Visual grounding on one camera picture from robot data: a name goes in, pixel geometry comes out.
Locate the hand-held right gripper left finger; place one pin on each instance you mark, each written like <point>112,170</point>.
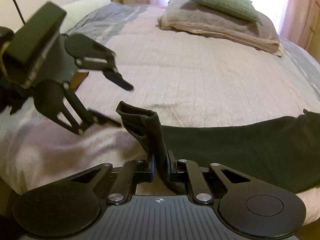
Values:
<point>151,167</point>

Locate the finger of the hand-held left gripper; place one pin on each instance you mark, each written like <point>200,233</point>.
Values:
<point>100,117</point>
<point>117,80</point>

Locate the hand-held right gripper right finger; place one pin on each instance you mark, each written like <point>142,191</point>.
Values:
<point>169,167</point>

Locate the black garment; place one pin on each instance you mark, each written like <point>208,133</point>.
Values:
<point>225,150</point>

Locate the brown cloth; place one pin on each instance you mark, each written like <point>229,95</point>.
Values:
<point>80,80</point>

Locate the white quilted bolster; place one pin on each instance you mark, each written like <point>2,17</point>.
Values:
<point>85,7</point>

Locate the beige pillow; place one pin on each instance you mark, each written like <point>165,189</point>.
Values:
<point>212,27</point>

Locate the green pillow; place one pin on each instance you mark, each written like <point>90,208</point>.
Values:
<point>225,0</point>

